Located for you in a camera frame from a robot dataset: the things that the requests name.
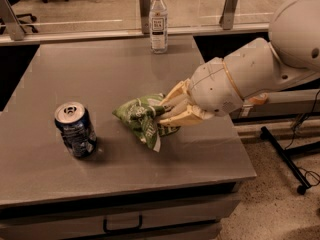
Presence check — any metal bracket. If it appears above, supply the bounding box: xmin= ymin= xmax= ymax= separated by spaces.
xmin=139 ymin=0 xmax=151 ymax=34
xmin=219 ymin=0 xmax=238 ymax=30
xmin=0 ymin=0 xmax=25 ymax=41

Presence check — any orange tape roll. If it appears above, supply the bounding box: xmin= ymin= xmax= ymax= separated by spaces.
xmin=248 ymin=93 xmax=268 ymax=105

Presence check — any black office chair base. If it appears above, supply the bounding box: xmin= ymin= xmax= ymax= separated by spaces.
xmin=0 ymin=13 xmax=39 ymax=35

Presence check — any blue pepsi can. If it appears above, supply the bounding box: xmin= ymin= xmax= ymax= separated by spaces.
xmin=54 ymin=102 xmax=97 ymax=158

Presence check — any metal bracket right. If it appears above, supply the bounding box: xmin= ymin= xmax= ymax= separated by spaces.
xmin=219 ymin=0 xmax=238 ymax=30

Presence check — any black drawer handle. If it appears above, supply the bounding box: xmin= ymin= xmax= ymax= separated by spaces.
xmin=102 ymin=215 xmax=143 ymax=235

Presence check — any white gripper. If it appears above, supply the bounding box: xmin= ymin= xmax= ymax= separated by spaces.
xmin=159 ymin=58 xmax=244 ymax=127

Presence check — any green jalapeno chip bag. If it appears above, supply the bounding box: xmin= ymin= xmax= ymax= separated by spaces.
xmin=112 ymin=93 xmax=179 ymax=152

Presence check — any black wheeled stand base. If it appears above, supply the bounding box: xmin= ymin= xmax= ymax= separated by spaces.
xmin=260 ymin=127 xmax=320 ymax=195

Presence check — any grey cabinet drawer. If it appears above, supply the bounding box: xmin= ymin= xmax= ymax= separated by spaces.
xmin=0 ymin=193 xmax=240 ymax=240

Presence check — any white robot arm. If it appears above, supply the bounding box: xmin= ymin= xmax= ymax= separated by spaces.
xmin=159 ymin=0 xmax=320 ymax=127

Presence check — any metal bracket left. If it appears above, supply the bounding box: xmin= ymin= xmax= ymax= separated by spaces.
xmin=0 ymin=0 xmax=25 ymax=41

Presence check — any clear water bottle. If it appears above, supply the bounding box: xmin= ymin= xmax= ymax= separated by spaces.
xmin=149 ymin=0 xmax=168 ymax=54

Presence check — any metal bracket middle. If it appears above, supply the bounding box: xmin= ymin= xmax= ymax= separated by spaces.
xmin=139 ymin=0 xmax=151 ymax=34

